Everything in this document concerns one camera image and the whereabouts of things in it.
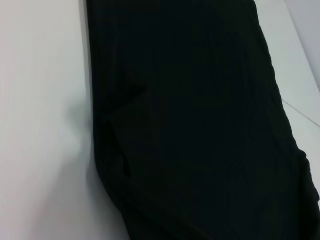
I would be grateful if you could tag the black t-shirt with FREE print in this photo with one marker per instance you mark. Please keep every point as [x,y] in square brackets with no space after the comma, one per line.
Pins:
[187,125]

